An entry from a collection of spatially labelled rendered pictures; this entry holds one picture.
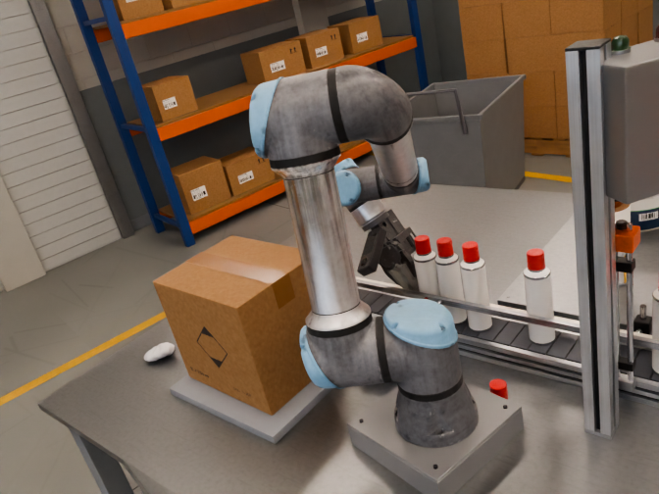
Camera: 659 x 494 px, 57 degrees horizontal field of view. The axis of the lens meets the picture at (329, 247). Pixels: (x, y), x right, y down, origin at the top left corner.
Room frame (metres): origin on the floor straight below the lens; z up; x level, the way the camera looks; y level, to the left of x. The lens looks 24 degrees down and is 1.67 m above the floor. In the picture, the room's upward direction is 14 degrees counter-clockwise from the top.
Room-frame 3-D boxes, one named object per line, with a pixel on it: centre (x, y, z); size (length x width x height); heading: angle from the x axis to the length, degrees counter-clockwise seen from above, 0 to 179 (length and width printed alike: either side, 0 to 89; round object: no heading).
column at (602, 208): (0.81, -0.40, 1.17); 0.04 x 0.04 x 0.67; 45
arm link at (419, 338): (0.88, -0.11, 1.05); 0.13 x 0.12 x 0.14; 78
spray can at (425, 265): (1.21, -0.20, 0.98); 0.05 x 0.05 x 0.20
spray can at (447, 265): (1.18, -0.24, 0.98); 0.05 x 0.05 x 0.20
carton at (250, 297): (1.22, 0.21, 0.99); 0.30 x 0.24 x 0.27; 43
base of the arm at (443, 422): (0.87, -0.12, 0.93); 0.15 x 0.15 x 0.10
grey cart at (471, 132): (3.57, -0.91, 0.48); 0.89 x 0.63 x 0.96; 142
